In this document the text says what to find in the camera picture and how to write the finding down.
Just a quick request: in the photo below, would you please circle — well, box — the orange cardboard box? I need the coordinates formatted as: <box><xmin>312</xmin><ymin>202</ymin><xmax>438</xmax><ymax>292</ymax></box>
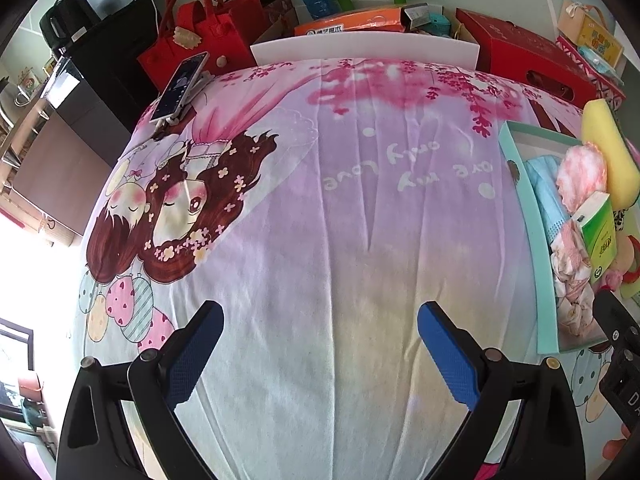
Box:
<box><xmin>294</xmin><ymin>2</ymin><xmax>433</xmax><ymax>37</ymax></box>

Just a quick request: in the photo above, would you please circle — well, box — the smartphone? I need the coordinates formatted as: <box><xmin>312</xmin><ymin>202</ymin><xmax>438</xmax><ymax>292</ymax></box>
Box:
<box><xmin>150</xmin><ymin>51</ymin><xmax>210</xmax><ymax>123</ymax></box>

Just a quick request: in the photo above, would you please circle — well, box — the teal plastic container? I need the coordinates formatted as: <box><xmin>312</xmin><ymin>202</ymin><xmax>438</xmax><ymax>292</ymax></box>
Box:
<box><xmin>422</xmin><ymin>4</ymin><xmax>453</xmax><ymax>36</ymax></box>

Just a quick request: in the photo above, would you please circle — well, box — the teal-edged white box tray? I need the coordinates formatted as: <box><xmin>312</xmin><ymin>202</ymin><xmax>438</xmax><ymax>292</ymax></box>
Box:
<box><xmin>498</xmin><ymin>121</ymin><xmax>640</xmax><ymax>356</ymax></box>

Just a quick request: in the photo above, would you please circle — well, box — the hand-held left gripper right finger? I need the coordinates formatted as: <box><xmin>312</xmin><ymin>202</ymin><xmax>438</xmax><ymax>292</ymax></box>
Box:
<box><xmin>416</xmin><ymin>301</ymin><xmax>586</xmax><ymax>480</ymax></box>

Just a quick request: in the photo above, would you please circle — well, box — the red tape roll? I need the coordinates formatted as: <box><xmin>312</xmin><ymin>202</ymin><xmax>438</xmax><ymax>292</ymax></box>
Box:
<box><xmin>617</xmin><ymin>270</ymin><xmax>640</xmax><ymax>301</ymax></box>

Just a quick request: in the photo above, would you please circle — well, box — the dark red paper bag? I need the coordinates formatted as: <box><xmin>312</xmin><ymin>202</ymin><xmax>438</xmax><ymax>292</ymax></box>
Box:
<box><xmin>245</xmin><ymin>0</ymin><xmax>301</xmax><ymax>43</ymax></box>

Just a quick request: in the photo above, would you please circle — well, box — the person's right hand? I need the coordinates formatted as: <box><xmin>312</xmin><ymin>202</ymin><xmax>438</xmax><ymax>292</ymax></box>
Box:
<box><xmin>602</xmin><ymin>422</ymin><xmax>633</xmax><ymax>461</ymax></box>

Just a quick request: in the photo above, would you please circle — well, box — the printed cartoon blanket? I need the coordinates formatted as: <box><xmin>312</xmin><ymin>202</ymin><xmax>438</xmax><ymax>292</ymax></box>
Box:
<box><xmin>75</xmin><ymin>57</ymin><xmax>640</xmax><ymax>480</ymax></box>

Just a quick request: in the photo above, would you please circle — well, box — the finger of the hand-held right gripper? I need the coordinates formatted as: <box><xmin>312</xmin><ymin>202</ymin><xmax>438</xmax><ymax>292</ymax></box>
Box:
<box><xmin>592</xmin><ymin>290</ymin><xmax>640</xmax><ymax>346</ymax></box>

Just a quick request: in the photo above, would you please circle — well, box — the light blue wipes packet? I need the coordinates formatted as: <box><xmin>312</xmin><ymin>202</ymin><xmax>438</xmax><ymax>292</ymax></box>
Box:
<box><xmin>577</xmin><ymin>45</ymin><xmax>623</xmax><ymax>78</ymax></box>

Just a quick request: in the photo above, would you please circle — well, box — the white phone stand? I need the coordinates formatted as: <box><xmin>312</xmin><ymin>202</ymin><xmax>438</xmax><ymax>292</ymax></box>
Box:
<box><xmin>152</xmin><ymin>72</ymin><xmax>213</xmax><ymax>138</ymax></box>

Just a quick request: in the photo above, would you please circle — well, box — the red and white patterned box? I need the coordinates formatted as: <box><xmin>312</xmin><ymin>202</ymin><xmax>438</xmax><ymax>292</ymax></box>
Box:
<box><xmin>555</xmin><ymin>35</ymin><xmax>628</xmax><ymax>108</ymax></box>

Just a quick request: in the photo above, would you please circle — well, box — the red gift box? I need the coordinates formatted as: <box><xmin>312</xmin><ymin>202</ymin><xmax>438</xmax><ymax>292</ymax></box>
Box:
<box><xmin>455</xmin><ymin>8</ymin><xmax>598</xmax><ymax>106</ymax></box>

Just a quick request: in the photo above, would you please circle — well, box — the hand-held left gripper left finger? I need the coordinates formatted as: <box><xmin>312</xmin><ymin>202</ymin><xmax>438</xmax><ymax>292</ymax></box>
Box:
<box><xmin>55</xmin><ymin>300</ymin><xmax>225</xmax><ymax>480</ymax></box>

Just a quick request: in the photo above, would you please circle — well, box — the pink floral cloth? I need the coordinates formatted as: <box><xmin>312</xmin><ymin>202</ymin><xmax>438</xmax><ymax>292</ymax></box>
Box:
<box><xmin>550</xmin><ymin>220</ymin><xmax>598</xmax><ymax>336</ymax></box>

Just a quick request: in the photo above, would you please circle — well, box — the beige gift box with handle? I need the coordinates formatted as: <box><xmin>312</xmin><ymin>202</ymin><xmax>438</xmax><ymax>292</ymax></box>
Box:
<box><xmin>557</xmin><ymin>0</ymin><xmax>626</xmax><ymax>66</ymax></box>

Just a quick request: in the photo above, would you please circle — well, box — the green tissue packet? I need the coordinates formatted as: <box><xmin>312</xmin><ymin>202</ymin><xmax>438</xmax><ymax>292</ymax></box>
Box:
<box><xmin>571</xmin><ymin>191</ymin><xmax>618</xmax><ymax>288</ymax></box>

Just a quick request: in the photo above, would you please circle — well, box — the red felt handbag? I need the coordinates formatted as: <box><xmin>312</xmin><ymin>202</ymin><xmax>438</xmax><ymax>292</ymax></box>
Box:
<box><xmin>137</xmin><ymin>0</ymin><xmax>258</xmax><ymax>98</ymax></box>

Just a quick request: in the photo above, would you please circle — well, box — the brown cabinet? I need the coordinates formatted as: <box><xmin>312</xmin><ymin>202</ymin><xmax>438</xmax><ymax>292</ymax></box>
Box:
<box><xmin>12</xmin><ymin>107</ymin><xmax>113</xmax><ymax>236</ymax></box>

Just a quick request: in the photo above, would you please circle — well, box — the pink fluffy cloth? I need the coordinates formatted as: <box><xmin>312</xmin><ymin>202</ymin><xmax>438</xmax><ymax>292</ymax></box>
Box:
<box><xmin>556</xmin><ymin>142</ymin><xmax>608</xmax><ymax>213</ymax></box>

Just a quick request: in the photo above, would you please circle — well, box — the black cabinet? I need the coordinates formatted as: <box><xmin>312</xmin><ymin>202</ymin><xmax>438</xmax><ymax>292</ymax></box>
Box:
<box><xmin>45</xmin><ymin>25</ymin><xmax>166</xmax><ymax>166</ymax></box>

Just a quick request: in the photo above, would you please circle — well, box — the white foam board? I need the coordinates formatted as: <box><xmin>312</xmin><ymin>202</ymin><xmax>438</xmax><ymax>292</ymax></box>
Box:
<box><xmin>250</xmin><ymin>30</ymin><xmax>481</xmax><ymax>68</ymax></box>

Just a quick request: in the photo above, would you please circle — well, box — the green and yellow sponge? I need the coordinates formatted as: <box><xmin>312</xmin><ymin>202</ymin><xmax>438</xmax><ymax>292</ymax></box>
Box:
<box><xmin>581</xmin><ymin>99</ymin><xmax>640</xmax><ymax>210</ymax></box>

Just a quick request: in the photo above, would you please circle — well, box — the blue face mask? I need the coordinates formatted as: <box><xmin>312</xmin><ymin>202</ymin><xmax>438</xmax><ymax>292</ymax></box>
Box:
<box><xmin>522</xmin><ymin>155</ymin><xmax>573</xmax><ymax>246</ymax></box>

